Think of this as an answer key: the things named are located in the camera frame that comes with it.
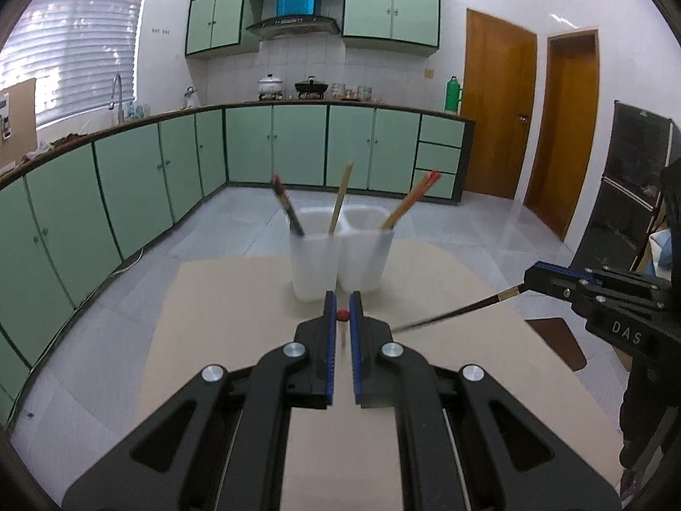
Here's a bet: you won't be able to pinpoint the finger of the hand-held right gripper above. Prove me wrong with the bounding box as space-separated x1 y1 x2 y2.
523 269 592 314
532 261 607 285

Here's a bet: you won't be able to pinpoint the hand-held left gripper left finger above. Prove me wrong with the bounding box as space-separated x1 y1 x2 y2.
63 290 337 511

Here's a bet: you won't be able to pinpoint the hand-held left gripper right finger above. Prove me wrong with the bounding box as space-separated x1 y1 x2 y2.
349 290 622 511

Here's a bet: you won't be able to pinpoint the white two-compartment utensil holder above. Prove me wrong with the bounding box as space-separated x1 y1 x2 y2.
289 207 395 301

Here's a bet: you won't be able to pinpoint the black chopstick with gold band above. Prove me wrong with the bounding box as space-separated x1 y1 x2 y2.
394 284 525 333
274 181 306 237

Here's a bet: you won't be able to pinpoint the plain wooden chopstick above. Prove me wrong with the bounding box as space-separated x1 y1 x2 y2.
328 162 355 235
327 164 352 235

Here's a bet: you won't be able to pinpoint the dark brown stool seat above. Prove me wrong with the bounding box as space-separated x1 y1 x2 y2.
524 316 589 373

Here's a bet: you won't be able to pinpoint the light blue plastic bag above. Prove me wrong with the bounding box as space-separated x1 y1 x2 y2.
646 229 676 278

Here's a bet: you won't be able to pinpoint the plain wooden door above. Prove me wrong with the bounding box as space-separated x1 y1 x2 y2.
524 26 599 243

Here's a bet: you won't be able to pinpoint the wooden door with knob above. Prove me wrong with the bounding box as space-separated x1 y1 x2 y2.
462 8 538 200

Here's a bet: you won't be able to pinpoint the green thermos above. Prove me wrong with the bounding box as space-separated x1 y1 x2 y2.
444 75 463 114

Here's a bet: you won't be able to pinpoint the row of spice jars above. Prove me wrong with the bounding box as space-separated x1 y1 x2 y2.
331 82 384 102

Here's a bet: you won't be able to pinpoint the black wok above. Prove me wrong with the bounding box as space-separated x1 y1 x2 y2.
294 77 331 99

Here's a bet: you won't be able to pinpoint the white cooking pot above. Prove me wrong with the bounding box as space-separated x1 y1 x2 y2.
258 73 284 101

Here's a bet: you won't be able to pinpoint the green base cabinets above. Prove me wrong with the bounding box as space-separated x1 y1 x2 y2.
0 103 475 421

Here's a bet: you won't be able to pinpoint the metal range hood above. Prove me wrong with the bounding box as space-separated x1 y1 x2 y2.
245 15 341 39

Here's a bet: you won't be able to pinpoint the metal sink faucet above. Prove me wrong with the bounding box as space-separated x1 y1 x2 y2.
109 73 126 126

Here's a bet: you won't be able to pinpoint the blue box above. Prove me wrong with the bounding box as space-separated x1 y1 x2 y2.
275 0 321 17

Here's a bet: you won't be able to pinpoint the cardboard box with clips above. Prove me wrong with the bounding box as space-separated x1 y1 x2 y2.
0 77 39 171

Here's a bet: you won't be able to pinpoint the window blinds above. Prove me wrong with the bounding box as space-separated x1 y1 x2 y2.
0 0 155 129

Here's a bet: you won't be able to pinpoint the white power cable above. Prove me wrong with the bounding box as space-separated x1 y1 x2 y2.
109 247 146 278

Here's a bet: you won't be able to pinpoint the green wall cabinets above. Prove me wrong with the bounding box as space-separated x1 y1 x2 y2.
184 0 441 58

